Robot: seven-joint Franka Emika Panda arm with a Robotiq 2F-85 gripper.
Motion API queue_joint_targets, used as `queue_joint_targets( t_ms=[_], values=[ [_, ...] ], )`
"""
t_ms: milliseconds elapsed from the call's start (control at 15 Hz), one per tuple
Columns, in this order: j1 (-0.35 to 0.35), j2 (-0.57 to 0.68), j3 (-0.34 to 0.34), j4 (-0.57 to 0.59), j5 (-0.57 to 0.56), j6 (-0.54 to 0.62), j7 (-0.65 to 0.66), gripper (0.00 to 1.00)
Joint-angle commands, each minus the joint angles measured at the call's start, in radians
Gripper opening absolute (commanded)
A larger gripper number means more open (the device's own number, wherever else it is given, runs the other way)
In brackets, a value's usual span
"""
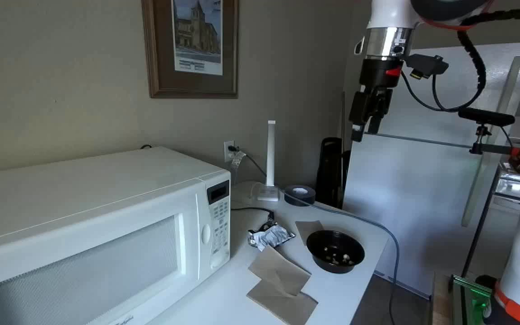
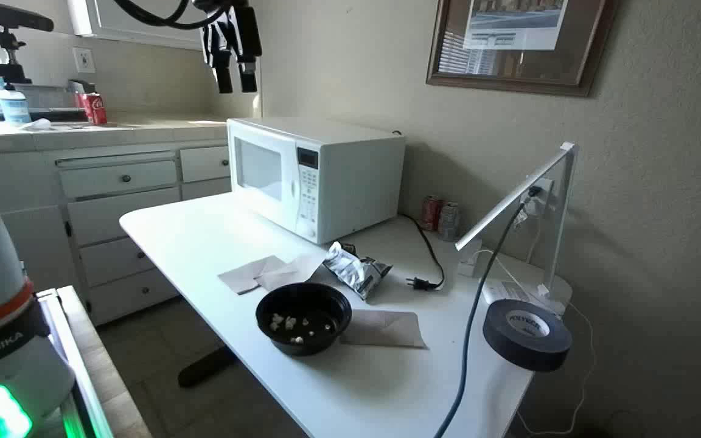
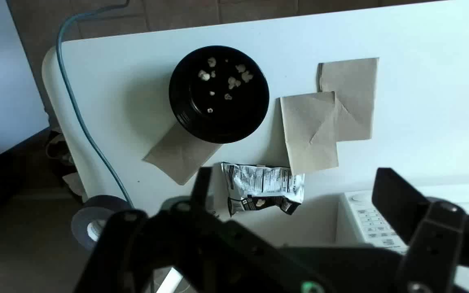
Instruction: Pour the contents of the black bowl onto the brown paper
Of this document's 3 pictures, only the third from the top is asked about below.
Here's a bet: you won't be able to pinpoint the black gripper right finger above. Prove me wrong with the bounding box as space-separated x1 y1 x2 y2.
371 168 469 293

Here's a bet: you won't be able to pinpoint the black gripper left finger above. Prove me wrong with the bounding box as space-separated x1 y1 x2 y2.
159 168 211 219

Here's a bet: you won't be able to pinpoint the black bowl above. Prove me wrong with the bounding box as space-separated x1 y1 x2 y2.
169 46 270 144

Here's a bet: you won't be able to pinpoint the brown paper under bowl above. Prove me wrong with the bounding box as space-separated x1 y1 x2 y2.
144 124 219 186

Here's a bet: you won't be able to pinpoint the silver foil snack wrapper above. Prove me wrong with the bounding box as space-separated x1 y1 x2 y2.
219 163 304 215

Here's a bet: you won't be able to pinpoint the white microwave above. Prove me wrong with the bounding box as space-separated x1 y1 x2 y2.
335 184 469 293

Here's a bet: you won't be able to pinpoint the black tape roll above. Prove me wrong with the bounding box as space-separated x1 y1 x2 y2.
69 196 130 251

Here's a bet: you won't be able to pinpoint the popcorn pieces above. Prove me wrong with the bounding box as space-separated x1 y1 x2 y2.
193 57 253 116

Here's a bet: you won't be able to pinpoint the brown paper napkin middle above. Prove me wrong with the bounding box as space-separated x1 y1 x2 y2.
279 92 338 175

